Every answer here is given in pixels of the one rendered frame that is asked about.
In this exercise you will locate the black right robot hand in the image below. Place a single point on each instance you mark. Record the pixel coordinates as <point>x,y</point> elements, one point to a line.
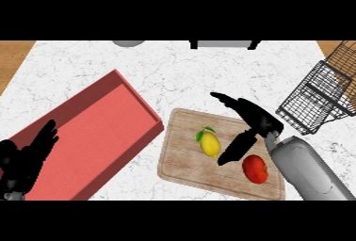
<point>257,120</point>

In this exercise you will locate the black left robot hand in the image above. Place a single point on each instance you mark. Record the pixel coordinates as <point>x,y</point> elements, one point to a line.
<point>22,160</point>

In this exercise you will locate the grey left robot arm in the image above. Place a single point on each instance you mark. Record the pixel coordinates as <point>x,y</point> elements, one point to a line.
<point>12,196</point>

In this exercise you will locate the yellow lemon with leaves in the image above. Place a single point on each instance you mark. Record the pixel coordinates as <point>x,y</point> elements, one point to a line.
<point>208,142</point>

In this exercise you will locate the wooden cutting board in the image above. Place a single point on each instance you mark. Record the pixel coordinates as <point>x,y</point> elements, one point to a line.
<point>204,157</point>

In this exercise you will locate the red tomato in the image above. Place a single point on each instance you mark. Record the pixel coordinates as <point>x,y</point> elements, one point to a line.
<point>256,168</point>

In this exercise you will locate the red rectangular tray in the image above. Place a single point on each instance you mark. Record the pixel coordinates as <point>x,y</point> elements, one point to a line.
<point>90,138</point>

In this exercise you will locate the grey appliance with black legs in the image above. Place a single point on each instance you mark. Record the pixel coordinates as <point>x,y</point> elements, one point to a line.
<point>225,44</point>

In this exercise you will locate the grey round object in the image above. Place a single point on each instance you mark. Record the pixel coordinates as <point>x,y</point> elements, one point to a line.
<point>129,43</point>

